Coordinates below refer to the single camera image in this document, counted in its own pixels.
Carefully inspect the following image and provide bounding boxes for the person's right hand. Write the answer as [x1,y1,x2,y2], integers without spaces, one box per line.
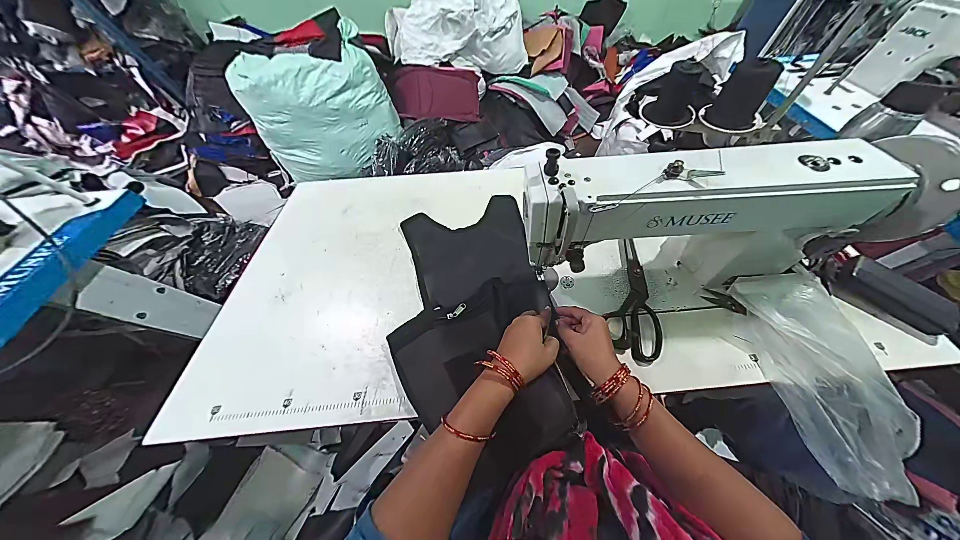
[555,306,623,386]

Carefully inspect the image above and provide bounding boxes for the person's left hand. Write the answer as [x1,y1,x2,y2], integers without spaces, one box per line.
[498,309,561,385]

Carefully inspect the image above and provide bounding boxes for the black fabric bag with zipper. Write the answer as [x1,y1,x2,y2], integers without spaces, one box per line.
[387,195,594,489]

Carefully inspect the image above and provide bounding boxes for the person's left forearm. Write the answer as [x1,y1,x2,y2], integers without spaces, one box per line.
[349,351,528,540]

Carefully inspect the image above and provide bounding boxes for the person's right forearm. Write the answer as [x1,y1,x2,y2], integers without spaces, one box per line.
[591,364,808,540]

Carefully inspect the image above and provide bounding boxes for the person's body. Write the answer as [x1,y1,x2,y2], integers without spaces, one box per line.
[487,432,724,540]

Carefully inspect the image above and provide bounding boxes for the small black thread snips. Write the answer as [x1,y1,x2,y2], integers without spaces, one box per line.
[700,288,749,316]

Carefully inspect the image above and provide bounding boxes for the shiny black plastic bag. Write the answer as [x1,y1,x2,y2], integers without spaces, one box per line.
[105,214,270,303]
[369,118,485,178]

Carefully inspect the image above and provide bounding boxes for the heap of colourful fabric pieces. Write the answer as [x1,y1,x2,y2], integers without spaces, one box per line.
[480,0,747,169]

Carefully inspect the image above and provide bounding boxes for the black thread cone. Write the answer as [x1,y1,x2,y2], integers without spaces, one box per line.
[705,57,785,132]
[651,59,706,127]

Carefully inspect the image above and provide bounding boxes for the maroon fabric bundle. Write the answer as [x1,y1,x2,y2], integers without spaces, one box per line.
[388,65,485,123]

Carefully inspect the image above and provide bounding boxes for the clear plastic bag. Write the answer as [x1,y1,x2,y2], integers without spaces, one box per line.
[726,268,922,508]

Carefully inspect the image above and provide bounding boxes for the white sack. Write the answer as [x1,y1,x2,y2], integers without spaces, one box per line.
[384,0,530,76]

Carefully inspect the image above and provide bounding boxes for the mint green sack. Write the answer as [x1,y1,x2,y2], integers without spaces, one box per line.
[225,18,404,183]

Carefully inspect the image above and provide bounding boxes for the blue-edged white sewing table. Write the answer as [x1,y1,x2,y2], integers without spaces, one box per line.
[762,54,960,144]

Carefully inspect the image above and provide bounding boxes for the dark grey cylinder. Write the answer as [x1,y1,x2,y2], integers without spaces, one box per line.
[831,255,960,339]

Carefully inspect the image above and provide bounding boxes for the pile of grey fabric scraps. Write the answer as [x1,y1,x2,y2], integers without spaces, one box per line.
[0,420,421,540]

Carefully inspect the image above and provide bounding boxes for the metal thread stand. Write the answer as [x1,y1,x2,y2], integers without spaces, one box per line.
[639,0,877,138]

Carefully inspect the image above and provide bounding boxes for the white metal beam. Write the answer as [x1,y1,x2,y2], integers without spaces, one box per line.
[54,259,224,341]

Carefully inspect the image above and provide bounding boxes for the white industrial sewing machine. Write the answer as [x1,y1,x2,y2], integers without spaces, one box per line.
[831,0,960,116]

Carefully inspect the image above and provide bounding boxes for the heap of dark garments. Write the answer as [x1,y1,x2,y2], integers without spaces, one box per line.
[0,0,290,226]

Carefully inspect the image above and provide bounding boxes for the black-handled scissors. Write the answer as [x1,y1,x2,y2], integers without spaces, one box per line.
[606,239,664,366]

